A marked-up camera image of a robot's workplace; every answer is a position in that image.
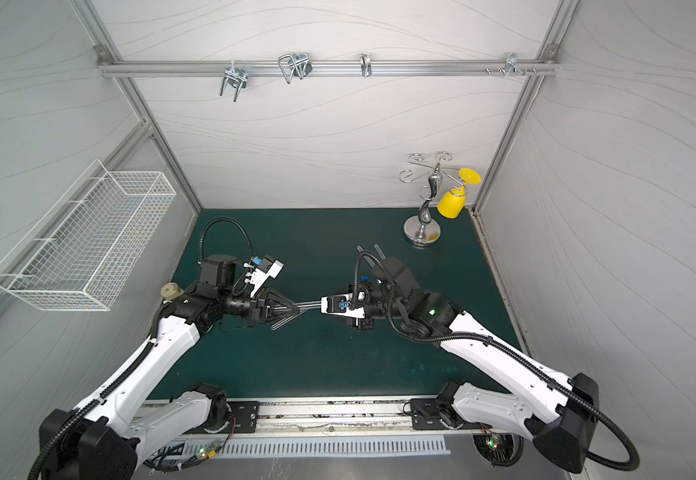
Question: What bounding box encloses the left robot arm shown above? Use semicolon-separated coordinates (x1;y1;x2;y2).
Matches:
28;249;301;479

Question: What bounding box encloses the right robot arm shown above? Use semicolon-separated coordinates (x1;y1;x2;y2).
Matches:
321;251;640;474

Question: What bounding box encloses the green table mat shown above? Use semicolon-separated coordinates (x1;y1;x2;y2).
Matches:
153;209;518;399

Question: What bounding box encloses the chrome cup holder stand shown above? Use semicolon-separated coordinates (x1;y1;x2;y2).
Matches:
398;151;465;248

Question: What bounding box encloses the beige plastic bottle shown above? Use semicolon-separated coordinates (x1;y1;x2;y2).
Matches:
160;282;184;302

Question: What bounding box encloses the metal clamp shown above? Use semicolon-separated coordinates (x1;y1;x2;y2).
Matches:
484;53;538;77
277;52;313;84
220;65;248;102
360;53;372;78

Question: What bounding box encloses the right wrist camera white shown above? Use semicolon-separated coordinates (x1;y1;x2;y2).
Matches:
320;293;365;319

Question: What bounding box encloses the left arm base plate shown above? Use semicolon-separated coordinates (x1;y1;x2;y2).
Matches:
186;400;261;435

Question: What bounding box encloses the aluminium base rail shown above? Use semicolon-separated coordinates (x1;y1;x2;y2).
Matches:
82;392;578;442

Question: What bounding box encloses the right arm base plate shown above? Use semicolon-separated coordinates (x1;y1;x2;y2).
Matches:
403;397;465;431

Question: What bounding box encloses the white slotted cable duct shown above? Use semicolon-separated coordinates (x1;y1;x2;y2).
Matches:
212;435;451;460

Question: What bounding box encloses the white wire basket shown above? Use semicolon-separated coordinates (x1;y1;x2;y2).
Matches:
0;160;177;312

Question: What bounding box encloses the aluminium crossbar rail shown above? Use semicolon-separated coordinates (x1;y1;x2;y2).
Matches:
98;57;561;79

